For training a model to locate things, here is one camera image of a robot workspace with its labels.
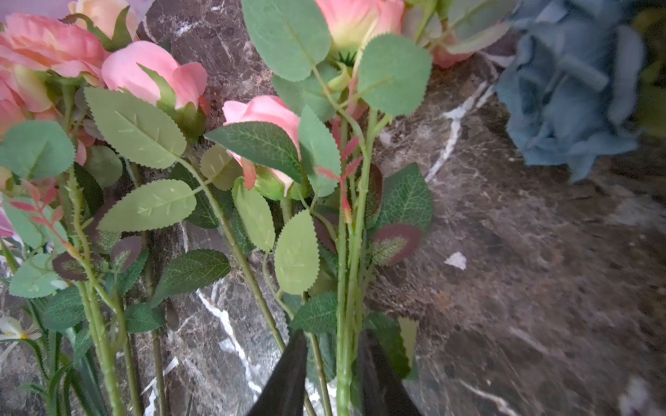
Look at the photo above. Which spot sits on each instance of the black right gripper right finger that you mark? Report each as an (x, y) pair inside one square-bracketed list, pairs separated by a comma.
[(381, 389)]

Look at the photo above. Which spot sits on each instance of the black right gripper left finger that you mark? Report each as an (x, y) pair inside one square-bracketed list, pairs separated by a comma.
[(284, 392)]

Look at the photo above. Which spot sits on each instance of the pink rosebud stem pair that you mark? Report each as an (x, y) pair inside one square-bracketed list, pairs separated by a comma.
[(134, 112)]

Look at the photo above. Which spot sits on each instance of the cream pink rose bunch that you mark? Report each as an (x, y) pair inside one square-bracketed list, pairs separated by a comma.
[(72, 275)]

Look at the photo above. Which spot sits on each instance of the blue artificial rose bunch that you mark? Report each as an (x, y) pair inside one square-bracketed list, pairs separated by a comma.
[(588, 79)]

